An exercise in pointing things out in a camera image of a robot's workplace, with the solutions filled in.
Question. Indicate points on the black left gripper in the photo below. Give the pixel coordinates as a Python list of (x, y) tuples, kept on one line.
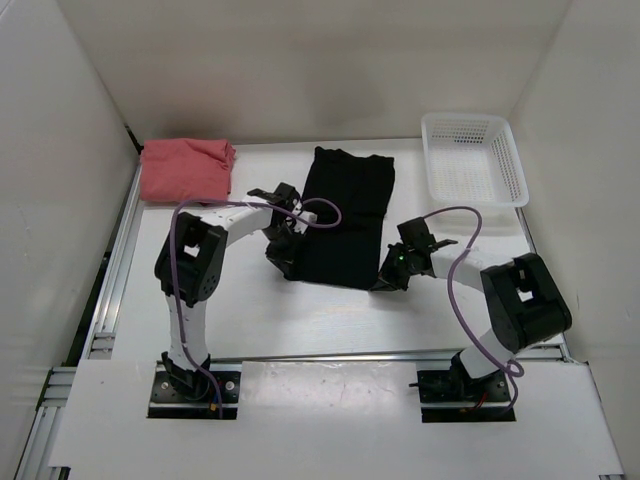
[(284, 260)]

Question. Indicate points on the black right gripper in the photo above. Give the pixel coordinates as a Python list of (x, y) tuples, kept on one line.
[(389, 281)]

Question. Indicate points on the black t shirt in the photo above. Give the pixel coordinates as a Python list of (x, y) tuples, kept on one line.
[(348, 254)]

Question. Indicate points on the pink t shirt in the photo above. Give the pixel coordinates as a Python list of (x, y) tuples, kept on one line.
[(179, 169)]

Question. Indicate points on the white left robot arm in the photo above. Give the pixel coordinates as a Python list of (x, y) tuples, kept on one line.
[(190, 264)]

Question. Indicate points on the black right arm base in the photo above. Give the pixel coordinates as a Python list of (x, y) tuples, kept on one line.
[(452, 396)]

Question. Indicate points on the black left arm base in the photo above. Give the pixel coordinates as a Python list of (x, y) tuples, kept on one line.
[(171, 399)]

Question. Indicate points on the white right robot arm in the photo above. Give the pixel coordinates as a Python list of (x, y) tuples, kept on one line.
[(524, 304)]

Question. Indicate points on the white plastic laundry basket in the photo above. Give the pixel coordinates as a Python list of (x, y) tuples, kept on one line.
[(472, 159)]

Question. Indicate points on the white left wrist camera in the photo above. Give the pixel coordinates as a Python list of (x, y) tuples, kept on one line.
[(302, 218)]

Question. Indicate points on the aluminium left frame profile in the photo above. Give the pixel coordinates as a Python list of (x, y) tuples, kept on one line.
[(94, 340)]

